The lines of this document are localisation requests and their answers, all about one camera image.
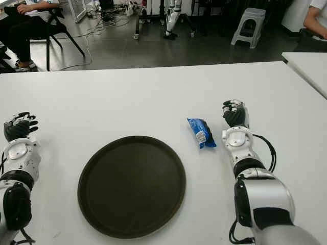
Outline grey plastic stool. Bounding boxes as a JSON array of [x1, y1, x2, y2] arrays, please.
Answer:
[[230, 7, 266, 49]]

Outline white side table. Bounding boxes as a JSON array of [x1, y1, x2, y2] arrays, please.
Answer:
[[281, 52, 327, 100]]

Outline person in white shirt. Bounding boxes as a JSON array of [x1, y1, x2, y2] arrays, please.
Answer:
[[303, 0, 327, 41]]

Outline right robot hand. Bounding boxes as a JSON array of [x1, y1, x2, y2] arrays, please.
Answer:
[[221, 99, 250, 129]]

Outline black office chair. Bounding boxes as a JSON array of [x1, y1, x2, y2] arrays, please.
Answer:
[[293, 28, 327, 53]]

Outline white leaning frame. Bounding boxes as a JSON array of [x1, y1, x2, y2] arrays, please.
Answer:
[[67, 0, 87, 23]]

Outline white humanoid robot leg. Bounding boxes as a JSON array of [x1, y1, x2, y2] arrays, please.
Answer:
[[163, 0, 182, 40]]

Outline tangled floor cables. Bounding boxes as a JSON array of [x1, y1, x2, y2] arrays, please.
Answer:
[[98, 4, 128, 28]]

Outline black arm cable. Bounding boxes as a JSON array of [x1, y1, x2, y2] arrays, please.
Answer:
[[228, 134, 277, 244], [0, 153, 36, 245]]

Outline round dark brown tray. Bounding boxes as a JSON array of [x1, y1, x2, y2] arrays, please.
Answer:
[[77, 135, 186, 239]]

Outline white floor cable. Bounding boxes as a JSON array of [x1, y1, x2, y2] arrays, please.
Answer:
[[55, 15, 128, 71]]

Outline blue Oreo cookie packet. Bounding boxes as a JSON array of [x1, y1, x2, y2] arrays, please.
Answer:
[[187, 117, 217, 150]]

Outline black folding chair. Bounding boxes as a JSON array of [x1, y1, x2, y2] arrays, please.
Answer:
[[27, 7, 86, 71]]

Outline black chair frame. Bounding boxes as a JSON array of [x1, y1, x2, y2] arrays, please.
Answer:
[[0, 45, 17, 74]]

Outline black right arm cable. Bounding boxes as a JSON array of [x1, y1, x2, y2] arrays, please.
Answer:
[[228, 134, 277, 244]]

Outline black wheeled frame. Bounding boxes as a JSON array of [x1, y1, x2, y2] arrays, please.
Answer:
[[132, 0, 197, 40]]

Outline seated person black trousers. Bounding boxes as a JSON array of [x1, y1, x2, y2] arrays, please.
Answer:
[[0, 0, 60, 72]]

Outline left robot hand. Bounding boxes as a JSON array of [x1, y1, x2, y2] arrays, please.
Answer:
[[3, 111, 39, 142]]

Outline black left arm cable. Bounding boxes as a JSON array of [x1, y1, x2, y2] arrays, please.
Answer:
[[0, 153, 36, 245]]

